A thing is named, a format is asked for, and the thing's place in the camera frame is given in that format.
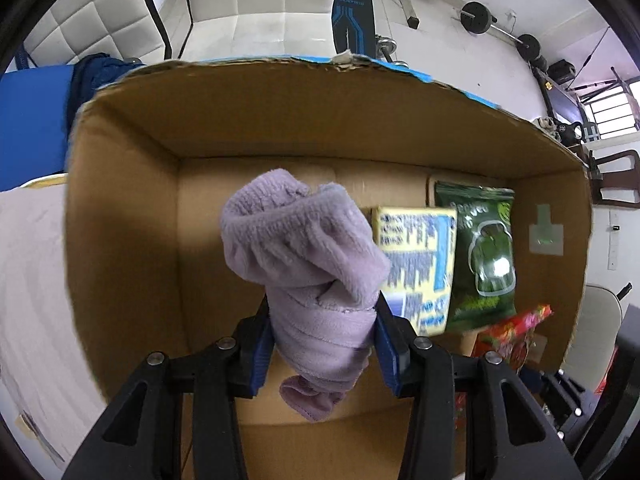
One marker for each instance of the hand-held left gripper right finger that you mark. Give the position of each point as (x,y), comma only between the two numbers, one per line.
(389,357)

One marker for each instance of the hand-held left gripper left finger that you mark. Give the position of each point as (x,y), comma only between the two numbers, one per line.
(260,357)

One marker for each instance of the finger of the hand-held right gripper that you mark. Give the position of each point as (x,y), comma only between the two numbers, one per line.
(560,395)

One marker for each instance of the purple fuzzy sock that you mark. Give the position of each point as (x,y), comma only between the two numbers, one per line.
(305,255)

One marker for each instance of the cardboard box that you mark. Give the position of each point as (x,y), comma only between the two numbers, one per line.
(130,240)

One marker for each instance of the white armchair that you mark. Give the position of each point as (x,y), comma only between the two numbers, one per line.
(600,330)

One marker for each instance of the red snack packet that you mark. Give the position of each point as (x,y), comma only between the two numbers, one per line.
(507,335)

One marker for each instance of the yellow and blue sponge pack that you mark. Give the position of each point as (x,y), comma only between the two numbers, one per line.
(415,255)

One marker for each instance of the green snack packet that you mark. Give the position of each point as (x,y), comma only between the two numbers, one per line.
(482,260)

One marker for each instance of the wooden chair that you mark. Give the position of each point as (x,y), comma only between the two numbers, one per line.
(617,170)

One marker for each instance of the light pink bed sheet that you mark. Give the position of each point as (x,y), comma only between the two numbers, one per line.
(35,300)

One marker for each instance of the black kettlebell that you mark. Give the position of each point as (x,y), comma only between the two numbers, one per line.
(569,133)

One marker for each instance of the barred window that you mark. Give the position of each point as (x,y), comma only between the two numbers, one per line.
(612,112)

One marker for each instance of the chrome dumbbell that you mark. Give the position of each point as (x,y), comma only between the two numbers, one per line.
(386,46)

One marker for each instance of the dark blue cloth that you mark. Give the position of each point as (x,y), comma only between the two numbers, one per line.
(95,77)

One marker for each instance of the blue and black bench pad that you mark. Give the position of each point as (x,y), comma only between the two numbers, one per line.
(352,10)

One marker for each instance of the black barbell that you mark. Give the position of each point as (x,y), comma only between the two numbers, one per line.
(475,16)

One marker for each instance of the white quilted sofa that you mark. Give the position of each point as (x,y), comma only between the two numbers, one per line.
(240,5)

